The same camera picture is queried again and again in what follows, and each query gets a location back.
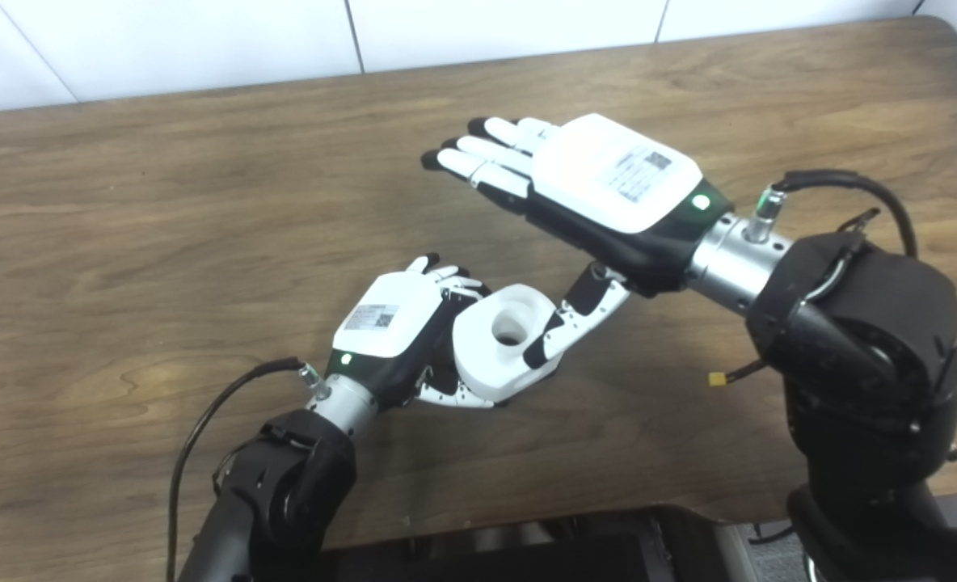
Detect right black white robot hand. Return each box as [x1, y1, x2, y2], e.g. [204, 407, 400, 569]
[420, 113, 734, 371]

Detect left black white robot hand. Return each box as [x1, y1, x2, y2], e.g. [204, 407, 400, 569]
[325, 255, 500, 409]

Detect round white piece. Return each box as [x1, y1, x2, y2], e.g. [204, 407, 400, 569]
[452, 284, 562, 405]

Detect dark robot torso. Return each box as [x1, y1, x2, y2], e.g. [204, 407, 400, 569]
[309, 505, 738, 582]

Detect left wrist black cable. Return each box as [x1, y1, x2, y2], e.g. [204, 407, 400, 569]
[166, 357, 326, 582]

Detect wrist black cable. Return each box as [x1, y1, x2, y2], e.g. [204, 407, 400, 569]
[749, 168, 920, 259]
[166, 357, 326, 582]

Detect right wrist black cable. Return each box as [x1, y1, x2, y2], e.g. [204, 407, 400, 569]
[749, 168, 920, 259]

